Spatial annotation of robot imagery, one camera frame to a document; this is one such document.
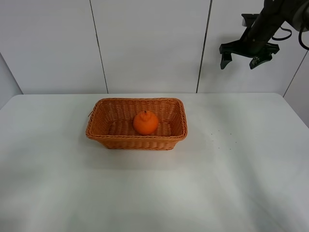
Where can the orange wicker basket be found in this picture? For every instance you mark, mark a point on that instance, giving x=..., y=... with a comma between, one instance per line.
x=111, y=123

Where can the orange with knobbed top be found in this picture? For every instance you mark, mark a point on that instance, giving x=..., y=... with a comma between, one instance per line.
x=145, y=122

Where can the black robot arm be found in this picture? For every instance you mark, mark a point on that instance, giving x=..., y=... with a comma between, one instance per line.
x=294, y=12

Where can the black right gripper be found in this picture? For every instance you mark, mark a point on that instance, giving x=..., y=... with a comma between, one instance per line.
x=260, y=28

